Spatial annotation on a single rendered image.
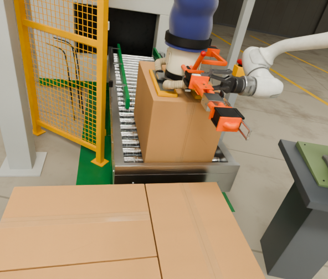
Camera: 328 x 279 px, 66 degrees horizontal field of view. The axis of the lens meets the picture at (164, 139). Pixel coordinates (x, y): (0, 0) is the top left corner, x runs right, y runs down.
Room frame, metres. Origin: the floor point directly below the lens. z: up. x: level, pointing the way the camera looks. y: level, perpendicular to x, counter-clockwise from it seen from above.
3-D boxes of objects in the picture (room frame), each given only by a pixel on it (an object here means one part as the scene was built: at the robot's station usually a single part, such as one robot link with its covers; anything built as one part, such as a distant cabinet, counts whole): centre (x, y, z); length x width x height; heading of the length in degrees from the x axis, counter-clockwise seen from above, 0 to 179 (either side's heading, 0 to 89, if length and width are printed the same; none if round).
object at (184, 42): (1.34, -0.03, 1.19); 0.23 x 0.23 x 0.04
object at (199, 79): (1.10, -0.09, 1.08); 0.10 x 0.08 x 0.06; 106
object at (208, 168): (1.09, -0.11, 0.58); 0.70 x 0.03 x 0.06; 107
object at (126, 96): (2.47, 0.58, 0.60); 1.60 x 0.11 x 0.09; 17
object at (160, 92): (1.31, 0.07, 0.97); 0.34 x 0.10 x 0.05; 16
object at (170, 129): (1.43, -0.02, 0.75); 0.60 x 0.40 x 0.40; 17
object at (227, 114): (0.76, -0.18, 1.08); 0.08 x 0.07 x 0.05; 16
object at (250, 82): (1.15, -0.32, 1.07); 0.09 x 0.06 x 0.09; 17
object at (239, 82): (1.12, -0.25, 1.07); 0.09 x 0.07 x 0.08; 107
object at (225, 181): (1.08, -0.11, 0.48); 0.70 x 0.03 x 0.15; 107
